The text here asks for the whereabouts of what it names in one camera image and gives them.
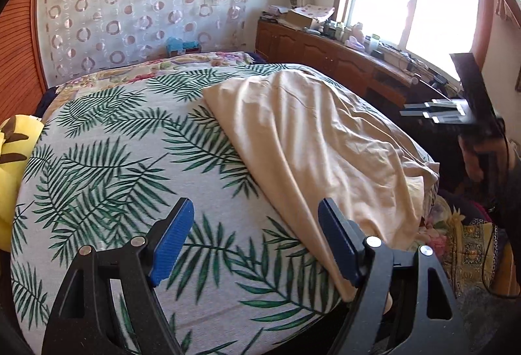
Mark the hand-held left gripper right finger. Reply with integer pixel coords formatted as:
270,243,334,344
317,198,458,355

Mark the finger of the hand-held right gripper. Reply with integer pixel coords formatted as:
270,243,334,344
401,98,468,112
422,111,470,125

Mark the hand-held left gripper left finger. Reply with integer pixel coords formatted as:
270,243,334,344
41,197,195,355

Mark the beige printed t-shirt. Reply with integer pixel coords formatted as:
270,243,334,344
202,69,441,301

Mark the person's right hand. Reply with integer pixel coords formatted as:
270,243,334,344
458,133,504,181

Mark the leaf print bed sheet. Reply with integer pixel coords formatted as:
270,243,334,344
10,63,436,355

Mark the pink toy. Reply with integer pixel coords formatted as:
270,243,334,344
344,23,365,48

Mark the wooden cabinet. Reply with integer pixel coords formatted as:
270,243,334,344
256,19,460,112

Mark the yellow patterned cloth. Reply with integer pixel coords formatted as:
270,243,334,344
427,196,514,299

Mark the floral patterned paper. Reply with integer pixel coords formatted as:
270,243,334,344
294,4,335,23

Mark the cardboard box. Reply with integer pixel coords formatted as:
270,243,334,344
279,9,316,30

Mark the yellow plush toy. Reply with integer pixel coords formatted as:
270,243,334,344
0,114,45,254

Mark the floral quilt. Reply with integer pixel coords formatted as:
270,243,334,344
55,51,261,95

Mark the blue object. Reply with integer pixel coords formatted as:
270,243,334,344
165,37,201,57

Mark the circle pattern sheer curtain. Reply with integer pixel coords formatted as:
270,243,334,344
35,0,261,85

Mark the wooden slatted panel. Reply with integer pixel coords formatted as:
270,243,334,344
0,0,49,124

